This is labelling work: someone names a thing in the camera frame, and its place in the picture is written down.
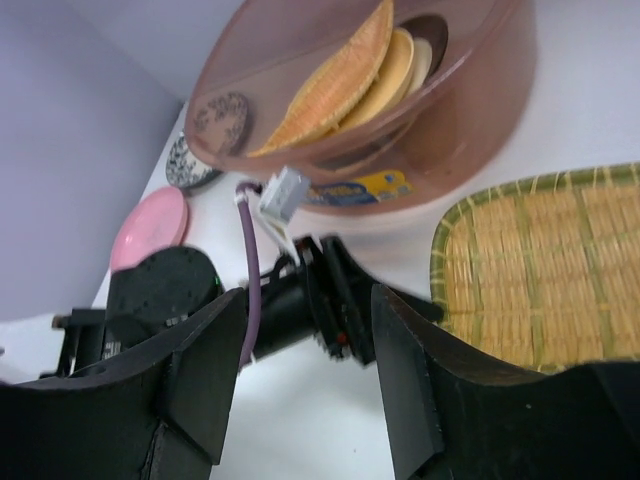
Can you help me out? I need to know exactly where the translucent pink plastic bin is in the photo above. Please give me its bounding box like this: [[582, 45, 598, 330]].
[[184, 1, 537, 215]]

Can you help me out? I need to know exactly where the dark rimmed cream plate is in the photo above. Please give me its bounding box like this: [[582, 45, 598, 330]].
[[400, 14, 449, 96]]

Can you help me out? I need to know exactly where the boat shaped woven plate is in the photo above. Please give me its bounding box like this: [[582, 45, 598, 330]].
[[249, 1, 394, 157]]

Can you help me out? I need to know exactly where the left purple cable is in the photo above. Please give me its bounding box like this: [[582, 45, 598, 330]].
[[233, 180, 263, 371]]

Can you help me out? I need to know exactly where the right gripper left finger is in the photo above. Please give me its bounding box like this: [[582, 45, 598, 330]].
[[1, 288, 247, 479]]

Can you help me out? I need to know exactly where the blue floral ceramic plate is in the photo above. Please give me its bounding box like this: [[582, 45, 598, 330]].
[[165, 91, 250, 191]]

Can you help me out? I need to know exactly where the pink plastic plate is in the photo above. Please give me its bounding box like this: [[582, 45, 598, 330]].
[[109, 186, 189, 272]]

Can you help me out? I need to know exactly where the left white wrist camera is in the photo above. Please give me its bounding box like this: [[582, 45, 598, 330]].
[[257, 167, 311, 266]]

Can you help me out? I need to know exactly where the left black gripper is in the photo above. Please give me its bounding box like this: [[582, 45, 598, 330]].
[[259, 235, 443, 367]]

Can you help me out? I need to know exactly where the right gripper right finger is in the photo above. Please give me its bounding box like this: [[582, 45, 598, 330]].
[[371, 285, 639, 479]]

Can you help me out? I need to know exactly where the round orange plastic plate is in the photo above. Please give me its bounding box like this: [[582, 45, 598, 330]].
[[332, 28, 415, 134]]

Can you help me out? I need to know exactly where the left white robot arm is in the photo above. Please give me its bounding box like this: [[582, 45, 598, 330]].
[[41, 235, 379, 379]]

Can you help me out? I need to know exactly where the rectangular green bamboo tray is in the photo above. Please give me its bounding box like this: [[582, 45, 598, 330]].
[[430, 162, 639, 373]]

